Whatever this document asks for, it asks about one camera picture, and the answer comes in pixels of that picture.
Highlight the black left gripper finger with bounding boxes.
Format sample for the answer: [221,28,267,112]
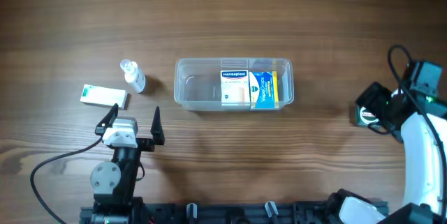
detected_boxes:
[96,103,119,130]
[150,106,164,139]

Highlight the white Hansaplast plaster box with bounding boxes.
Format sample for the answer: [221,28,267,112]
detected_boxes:
[221,70,250,106]

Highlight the blue yellow VapoDrops packet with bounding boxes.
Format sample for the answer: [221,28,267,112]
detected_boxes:
[249,71,279,110]

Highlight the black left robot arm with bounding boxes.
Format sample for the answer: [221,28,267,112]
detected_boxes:
[80,104,165,224]

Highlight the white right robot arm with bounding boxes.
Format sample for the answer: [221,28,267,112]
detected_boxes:
[325,61,446,223]

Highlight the clear plastic container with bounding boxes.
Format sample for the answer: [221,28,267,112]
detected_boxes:
[174,58,295,111]

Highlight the white green medicine box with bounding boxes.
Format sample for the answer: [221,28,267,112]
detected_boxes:
[80,84,128,109]

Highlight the white dropper bottle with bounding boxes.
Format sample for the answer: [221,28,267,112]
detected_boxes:
[120,59,146,93]

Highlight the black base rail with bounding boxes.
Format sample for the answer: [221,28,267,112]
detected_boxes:
[79,201,388,224]

